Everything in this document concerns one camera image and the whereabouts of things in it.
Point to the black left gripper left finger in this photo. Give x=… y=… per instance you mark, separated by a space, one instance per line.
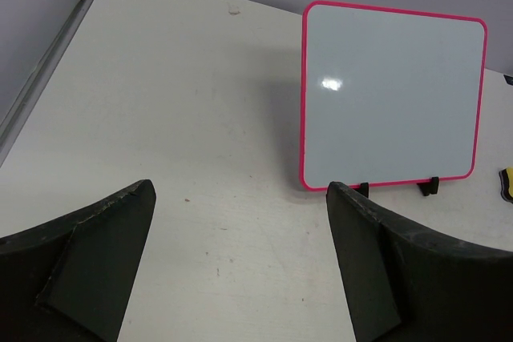
x=70 y=279

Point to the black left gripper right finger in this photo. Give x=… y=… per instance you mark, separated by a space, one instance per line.
x=406 y=282

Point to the yellow bone shaped eraser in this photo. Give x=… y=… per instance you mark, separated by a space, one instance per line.
x=506 y=180

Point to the pink framed whiteboard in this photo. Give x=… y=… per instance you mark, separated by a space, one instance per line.
x=388 y=96

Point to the black metal easel stand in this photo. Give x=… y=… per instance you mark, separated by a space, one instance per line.
x=430 y=187

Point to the aluminium table frame rails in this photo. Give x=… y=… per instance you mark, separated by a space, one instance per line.
x=33 y=32

